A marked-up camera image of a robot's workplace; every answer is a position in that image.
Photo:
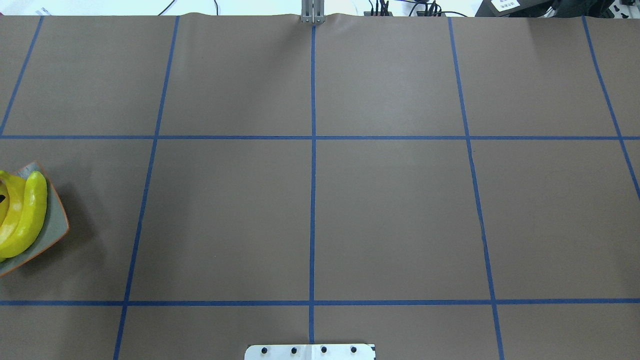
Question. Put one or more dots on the yellow banana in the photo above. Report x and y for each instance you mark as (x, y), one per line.
(4, 201)
(16, 195)
(33, 214)

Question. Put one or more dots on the blue square ceramic plate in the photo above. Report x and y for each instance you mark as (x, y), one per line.
(55, 226)

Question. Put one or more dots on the brown paper table cover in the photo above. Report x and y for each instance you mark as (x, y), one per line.
(448, 188)

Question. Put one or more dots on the aluminium frame post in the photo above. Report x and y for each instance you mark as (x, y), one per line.
(313, 12)

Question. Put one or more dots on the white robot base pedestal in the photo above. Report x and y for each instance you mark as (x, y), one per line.
(327, 351)

